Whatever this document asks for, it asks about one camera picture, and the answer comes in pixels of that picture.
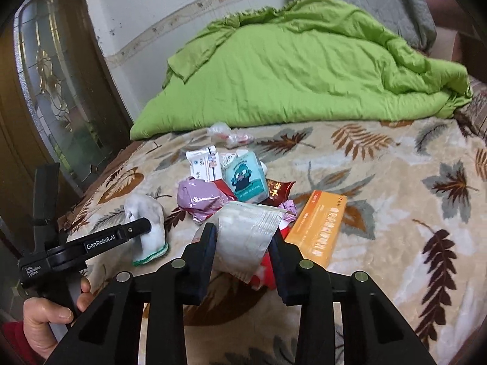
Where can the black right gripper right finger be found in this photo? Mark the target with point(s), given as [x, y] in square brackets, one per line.
[301, 282]

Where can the white sock green trim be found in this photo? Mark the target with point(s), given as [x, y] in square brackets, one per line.
[152, 244]

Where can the crumpled clear plastic wrapper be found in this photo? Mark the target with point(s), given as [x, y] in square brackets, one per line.
[223, 135]

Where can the wooden door with glass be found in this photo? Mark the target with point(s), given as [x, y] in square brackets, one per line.
[58, 104]

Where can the white medicine box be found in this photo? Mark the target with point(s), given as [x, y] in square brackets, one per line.
[205, 164]

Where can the orange medicine box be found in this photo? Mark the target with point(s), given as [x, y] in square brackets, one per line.
[316, 230]

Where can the purple plastic bag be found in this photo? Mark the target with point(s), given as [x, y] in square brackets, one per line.
[202, 199]

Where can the green quilt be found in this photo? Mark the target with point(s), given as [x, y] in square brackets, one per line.
[312, 60]

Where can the brown wooden headboard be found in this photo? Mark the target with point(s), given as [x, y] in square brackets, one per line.
[457, 39]

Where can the teal cartoon tissue pack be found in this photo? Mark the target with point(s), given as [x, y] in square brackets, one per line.
[245, 176]

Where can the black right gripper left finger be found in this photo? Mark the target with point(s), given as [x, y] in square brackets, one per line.
[182, 281]

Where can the white foil pouch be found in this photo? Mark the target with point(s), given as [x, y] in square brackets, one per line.
[244, 232]

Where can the person's left hand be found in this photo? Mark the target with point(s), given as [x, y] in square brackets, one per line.
[38, 314]

